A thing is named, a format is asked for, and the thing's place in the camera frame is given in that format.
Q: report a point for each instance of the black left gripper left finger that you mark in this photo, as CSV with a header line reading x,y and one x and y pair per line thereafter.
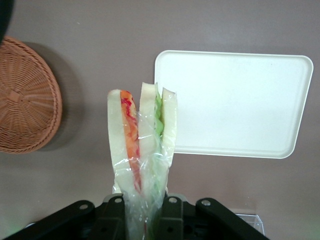
x,y
75,217

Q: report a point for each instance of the plastic-wrapped triangle sandwich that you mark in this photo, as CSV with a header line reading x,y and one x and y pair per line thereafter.
x,y
147,150

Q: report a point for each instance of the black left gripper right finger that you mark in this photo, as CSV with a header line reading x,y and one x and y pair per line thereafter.
x,y
215,215

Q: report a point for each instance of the black control box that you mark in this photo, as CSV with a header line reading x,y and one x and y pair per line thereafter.
x,y
3,15

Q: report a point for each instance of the beige plastic tray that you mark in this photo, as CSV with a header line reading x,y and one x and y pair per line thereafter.
x,y
232,105

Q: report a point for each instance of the round brown wicker basket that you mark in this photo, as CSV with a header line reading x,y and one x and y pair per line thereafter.
x,y
25,100

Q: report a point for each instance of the clear acrylic bottle rack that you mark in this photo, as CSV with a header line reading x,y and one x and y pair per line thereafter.
x,y
250,221

